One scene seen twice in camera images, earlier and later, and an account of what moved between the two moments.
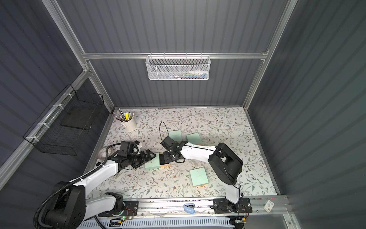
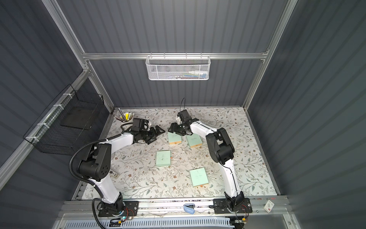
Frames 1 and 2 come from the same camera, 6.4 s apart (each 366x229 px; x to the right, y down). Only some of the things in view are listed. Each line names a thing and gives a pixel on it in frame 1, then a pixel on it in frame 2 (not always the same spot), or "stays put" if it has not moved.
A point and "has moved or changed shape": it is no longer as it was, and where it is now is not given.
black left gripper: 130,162 to 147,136
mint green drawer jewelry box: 198,176 stays put
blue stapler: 189,208 stays put
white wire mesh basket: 177,67 stays put
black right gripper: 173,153 to 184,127
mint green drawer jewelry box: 158,162 has moved or changed shape
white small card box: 269,205 stays put
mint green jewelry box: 195,138 stays put
